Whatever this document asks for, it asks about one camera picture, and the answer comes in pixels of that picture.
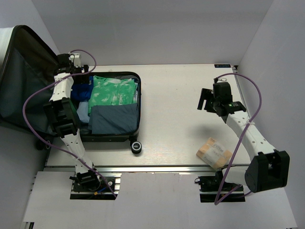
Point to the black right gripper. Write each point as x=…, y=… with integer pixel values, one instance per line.
x=206, y=94

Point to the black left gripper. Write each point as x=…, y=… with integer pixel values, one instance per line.
x=84, y=78

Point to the royal blue towel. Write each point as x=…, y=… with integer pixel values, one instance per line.
x=82, y=91

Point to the green white tie-dye shirt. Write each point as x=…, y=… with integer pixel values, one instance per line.
x=111, y=91

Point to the light blue garment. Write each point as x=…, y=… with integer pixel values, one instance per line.
x=82, y=112

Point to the slate blue garment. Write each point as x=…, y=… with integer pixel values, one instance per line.
x=114, y=119

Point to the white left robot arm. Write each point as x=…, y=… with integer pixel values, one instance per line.
x=62, y=114

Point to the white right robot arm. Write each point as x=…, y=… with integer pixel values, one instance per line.
x=269, y=167

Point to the beige tissue pack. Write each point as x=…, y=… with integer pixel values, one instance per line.
x=214, y=154

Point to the blue label sticker right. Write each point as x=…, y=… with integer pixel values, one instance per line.
x=222, y=66

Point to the black open suitcase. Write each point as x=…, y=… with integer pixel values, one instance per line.
x=27, y=66

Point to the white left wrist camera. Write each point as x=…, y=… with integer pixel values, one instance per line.
x=75, y=58

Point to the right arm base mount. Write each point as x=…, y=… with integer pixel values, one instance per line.
x=208, y=188

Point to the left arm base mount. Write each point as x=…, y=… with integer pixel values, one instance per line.
x=89, y=186

